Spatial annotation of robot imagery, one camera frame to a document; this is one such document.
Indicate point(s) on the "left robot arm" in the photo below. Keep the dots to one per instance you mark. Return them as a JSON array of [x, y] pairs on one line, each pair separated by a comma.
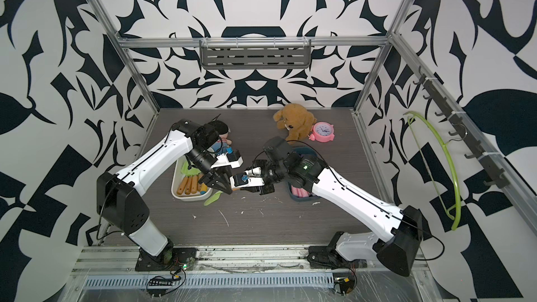
[[119, 196]]

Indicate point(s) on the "pink alarm clock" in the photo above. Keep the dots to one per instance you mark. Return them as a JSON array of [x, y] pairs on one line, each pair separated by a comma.
[[322, 132]]

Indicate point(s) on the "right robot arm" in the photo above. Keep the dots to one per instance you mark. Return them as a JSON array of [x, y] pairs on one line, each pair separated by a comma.
[[397, 233]]

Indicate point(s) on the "plush doll black hair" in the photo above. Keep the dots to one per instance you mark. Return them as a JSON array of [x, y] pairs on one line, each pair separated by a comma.
[[221, 146]]

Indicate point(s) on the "teal storage box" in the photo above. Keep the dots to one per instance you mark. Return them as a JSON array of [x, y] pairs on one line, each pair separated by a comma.
[[303, 151]]

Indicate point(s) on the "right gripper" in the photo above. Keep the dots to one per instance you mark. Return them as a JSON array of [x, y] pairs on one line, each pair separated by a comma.
[[265, 161]]

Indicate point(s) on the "brown plush dog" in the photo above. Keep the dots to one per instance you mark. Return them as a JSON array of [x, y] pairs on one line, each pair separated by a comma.
[[296, 119]]

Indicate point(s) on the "grey wall shelf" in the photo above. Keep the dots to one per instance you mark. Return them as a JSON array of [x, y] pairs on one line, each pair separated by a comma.
[[252, 53]]

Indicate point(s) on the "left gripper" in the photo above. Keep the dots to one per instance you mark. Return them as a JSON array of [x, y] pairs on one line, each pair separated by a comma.
[[217, 180]]

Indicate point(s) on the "white storage box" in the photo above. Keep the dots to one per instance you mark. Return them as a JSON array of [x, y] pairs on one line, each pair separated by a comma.
[[183, 169]]

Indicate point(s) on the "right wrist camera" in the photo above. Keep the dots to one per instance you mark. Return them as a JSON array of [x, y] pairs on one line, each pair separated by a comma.
[[248, 179]]

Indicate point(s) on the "grey hook rail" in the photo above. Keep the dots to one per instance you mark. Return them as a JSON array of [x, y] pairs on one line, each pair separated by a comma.
[[501, 173]]

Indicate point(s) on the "purple shovel pink handle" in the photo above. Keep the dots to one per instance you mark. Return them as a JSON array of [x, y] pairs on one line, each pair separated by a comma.
[[300, 193]]

